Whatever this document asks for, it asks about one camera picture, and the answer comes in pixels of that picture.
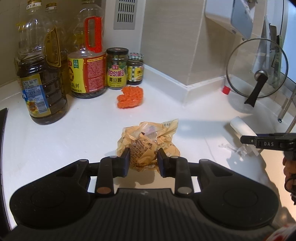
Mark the yellow oil bottle behind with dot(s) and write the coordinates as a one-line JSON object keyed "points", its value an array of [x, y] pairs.
{"points": [[56, 18]]}

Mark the green label bean paste jar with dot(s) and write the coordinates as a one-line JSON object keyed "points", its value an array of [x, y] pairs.
{"points": [[117, 58]]}

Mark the glass pot lid black handle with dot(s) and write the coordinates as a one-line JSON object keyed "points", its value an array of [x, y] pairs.
{"points": [[257, 68]]}

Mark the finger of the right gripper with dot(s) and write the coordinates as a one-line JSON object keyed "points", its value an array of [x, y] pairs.
{"points": [[249, 140]]}

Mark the torn white paper scrap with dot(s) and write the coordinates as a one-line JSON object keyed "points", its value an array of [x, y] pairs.
{"points": [[239, 153]]}

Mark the yellow label sauce jar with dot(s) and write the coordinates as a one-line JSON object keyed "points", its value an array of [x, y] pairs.
{"points": [[135, 68]]}

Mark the silver wall vent grille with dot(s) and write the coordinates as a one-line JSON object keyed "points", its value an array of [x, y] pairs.
{"points": [[125, 14]]}

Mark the oil bottle red handle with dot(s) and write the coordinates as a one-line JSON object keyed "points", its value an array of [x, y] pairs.
{"points": [[87, 55]]}

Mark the dark soy sauce bottle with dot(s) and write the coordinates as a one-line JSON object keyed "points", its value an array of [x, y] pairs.
{"points": [[38, 66]]}

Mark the white cardboard paper roll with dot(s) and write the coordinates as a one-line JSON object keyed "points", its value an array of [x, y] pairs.
{"points": [[242, 129]]}

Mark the red bottle cap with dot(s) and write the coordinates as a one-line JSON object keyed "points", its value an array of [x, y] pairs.
{"points": [[226, 90]]}

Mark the yellow snack wrapper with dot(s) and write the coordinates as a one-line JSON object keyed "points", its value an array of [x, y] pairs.
{"points": [[145, 140]]}

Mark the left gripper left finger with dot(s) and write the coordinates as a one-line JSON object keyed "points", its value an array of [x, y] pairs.
{"points": [[110, 168]]}

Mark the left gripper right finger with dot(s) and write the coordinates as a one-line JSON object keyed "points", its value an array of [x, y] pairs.
{"points": [[178, 168]]}

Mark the operator right hand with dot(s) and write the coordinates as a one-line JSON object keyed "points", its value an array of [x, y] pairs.
{"points": [[289, 172]]}

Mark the orange mesh scrubber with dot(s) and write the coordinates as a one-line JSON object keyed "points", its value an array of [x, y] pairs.
{"points": [[131, 97]]}

